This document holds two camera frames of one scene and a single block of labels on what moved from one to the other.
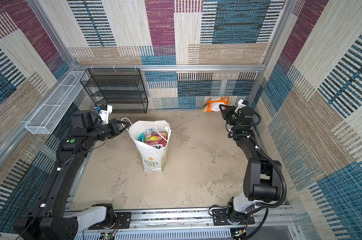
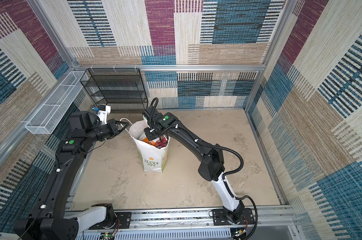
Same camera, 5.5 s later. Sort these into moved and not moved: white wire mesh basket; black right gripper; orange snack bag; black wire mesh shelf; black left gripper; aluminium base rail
Moved: black right gripper; orange snack bag
Not moved: black left gripper; white wire mesh basket; black wire mesh shelf; aluminium base rail
